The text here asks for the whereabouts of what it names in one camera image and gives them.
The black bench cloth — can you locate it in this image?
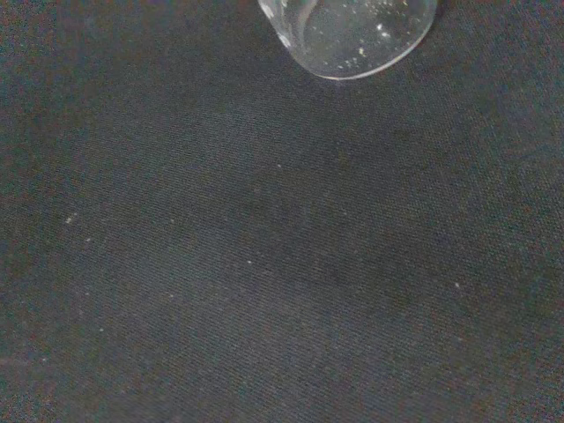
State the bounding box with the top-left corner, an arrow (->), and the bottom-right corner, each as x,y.
0,0 -> 564,423

